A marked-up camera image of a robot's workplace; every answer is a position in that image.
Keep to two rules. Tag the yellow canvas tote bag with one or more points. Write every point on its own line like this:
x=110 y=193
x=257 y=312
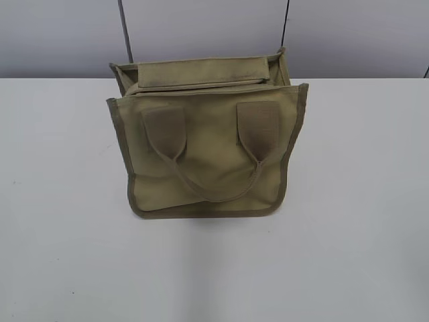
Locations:
x=209 y=137

